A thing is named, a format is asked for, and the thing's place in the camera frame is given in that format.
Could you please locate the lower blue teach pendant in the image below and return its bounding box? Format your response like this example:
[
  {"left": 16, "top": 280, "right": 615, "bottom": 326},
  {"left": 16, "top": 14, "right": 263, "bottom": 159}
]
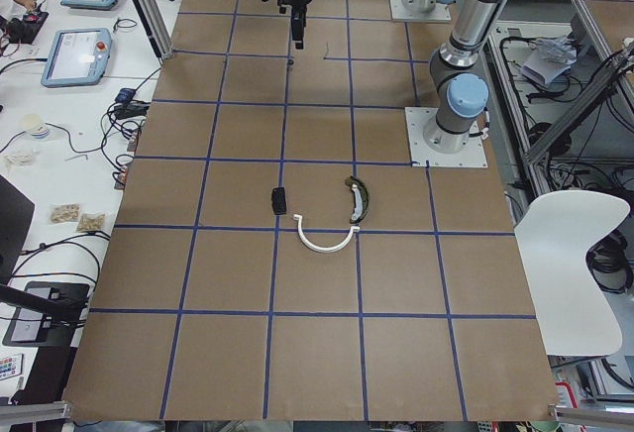
[{"left": 41, "top": 28, "right": 112, "bottom": 88}]

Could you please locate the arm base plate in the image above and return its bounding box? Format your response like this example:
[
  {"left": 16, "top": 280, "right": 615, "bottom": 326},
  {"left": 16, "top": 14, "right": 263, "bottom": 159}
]
[
  {"left": 389, "top": 0, "right": 451, "bottom": 24},
  {"left": 405, "top": 107, "right": 488, "bottom": 168}
]

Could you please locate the aluminium frame post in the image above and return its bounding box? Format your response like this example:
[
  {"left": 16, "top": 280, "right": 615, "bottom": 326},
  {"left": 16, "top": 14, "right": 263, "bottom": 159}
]
[{"left": 132, "top": 0, "right": 173, "bottom": 60}]

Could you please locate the white curved plastic bracket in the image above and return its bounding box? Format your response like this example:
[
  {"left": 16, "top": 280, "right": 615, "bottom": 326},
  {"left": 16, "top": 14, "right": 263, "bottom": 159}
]
[{"left": 292, "top": 214, "right": 361, "bottom": 254}]

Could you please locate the black flat plastic plate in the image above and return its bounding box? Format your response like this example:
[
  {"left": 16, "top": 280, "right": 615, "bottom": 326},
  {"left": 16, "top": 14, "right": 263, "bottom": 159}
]
[{"left": 271, "top": 186, "right": 287, "bottom": 216}]

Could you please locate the black camera stand base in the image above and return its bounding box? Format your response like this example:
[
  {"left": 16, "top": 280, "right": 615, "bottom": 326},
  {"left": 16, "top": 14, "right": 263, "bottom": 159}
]
[{"left": 1, "top": 281, "right": 89, "bottom": 347}]

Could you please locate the brown paper table cover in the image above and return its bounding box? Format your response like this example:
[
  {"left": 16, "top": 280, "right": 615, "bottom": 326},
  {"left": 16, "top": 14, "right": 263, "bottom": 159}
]
[{"left": 64, "top": 0, "right": 556, "bottom": 421}]

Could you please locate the white plastic chair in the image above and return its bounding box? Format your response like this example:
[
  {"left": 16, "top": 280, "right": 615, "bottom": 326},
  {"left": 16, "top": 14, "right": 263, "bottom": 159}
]
[{"left": 515, "top": 190, "right": 630, "bottom": 357}]

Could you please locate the bag of small parts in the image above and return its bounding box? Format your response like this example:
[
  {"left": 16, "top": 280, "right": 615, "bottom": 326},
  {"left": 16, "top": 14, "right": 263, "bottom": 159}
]
[{"left": 49, "top": 203, "right": 81, "bottom": 224}]

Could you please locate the curved metal brake shoe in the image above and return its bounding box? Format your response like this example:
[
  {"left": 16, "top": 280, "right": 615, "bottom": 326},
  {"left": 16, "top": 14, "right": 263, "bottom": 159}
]
[{"left": 345, "top": 175, "right": 370, "bottom": 224}]

